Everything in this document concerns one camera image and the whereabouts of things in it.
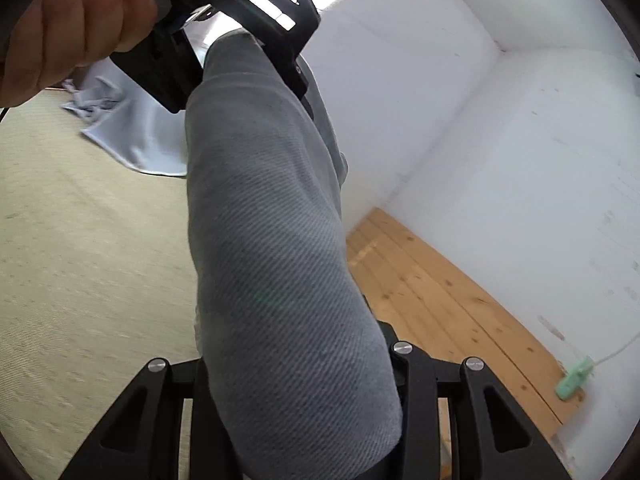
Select light blue blanket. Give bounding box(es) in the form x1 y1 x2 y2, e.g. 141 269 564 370
62 58 186 178

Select light blue denim pants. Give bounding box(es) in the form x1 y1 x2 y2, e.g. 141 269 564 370
186 30 402 479

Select green power strip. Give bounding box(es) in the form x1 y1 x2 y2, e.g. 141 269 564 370
554 356 596 401

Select person's left hand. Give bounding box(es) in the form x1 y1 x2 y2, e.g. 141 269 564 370
1 0 157 108

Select white power cable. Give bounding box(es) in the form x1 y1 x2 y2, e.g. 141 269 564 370
591 331 640 366

